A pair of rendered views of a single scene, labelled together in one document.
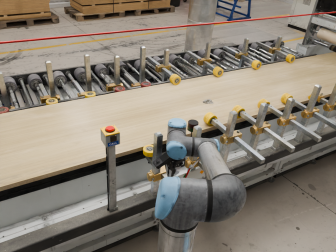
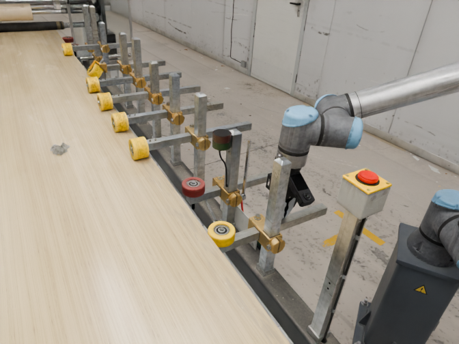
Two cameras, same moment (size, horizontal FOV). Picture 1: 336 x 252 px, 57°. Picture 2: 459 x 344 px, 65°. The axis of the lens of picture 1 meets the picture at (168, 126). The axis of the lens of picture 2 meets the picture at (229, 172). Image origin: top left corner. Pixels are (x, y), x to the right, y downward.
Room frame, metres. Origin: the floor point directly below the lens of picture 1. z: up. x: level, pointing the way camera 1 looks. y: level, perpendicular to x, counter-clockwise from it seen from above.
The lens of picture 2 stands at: (1.43, 0.89, 1.61)
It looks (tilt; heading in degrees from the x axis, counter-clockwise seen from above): 32 degrees down; 271
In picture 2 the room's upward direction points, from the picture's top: 4 degrees clockwise
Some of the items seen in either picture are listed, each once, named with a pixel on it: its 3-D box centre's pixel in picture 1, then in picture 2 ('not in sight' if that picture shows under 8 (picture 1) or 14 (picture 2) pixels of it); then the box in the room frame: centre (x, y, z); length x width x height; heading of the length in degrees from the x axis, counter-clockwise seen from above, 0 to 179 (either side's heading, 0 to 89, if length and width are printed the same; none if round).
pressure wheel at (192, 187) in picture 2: not in sight; (193, 195); (1.57, -0.13, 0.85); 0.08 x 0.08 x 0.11
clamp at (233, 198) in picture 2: (195, 160); (226, 191); (1.45, -0.18, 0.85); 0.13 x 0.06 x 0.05; 123
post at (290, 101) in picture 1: (281, 128); (156, 108); (1.85, -0.79, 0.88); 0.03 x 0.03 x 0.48; 33
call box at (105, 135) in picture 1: (110, 136); (362, 194); (1.16, 0.26, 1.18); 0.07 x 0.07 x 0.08; 33
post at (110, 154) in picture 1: (111, 177); (336, 279); (1.16, 0.26, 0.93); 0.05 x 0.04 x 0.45; 123
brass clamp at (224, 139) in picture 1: (230, 137); (197, 137); (1.59, -0.39, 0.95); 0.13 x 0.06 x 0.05; 123
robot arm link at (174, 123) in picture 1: (176, 131); (298, 130); (1.26, -0.04, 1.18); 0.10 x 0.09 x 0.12; 1
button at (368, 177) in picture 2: (110, 129); (367, 178); (1.16, 0.26, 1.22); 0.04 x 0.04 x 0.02
